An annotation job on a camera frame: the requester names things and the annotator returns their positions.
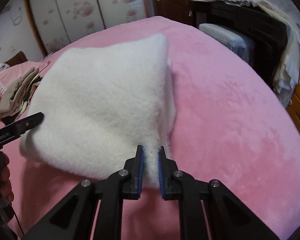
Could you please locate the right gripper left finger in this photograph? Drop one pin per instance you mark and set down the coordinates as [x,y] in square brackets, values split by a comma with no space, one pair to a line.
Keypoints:
[93,210]

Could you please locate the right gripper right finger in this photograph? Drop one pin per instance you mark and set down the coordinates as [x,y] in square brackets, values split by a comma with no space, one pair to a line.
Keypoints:
[208,210]

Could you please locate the white fluffy cardigan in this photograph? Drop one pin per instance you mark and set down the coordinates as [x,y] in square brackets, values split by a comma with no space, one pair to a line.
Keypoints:
[99,104]

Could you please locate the beige folded clothes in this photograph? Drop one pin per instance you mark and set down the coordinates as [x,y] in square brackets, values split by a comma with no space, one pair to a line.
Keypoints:
[18,95]

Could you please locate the person's left hand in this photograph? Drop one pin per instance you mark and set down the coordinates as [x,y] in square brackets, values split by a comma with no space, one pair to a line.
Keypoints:
[5,183]

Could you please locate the pink bed sheet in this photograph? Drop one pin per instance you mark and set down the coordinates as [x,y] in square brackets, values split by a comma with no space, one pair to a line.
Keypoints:
[228,125]

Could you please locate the pink pillow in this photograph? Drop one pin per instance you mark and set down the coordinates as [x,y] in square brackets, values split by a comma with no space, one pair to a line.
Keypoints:
[15,72]

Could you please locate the dark wooden headboard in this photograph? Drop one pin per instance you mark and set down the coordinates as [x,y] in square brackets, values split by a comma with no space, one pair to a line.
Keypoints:
[17,59]

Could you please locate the black piano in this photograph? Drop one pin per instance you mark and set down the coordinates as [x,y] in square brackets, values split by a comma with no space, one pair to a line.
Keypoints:
[268,34]

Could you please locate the floral sliding wardrobe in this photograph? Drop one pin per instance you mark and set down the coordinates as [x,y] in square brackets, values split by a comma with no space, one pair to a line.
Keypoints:
[58,23]

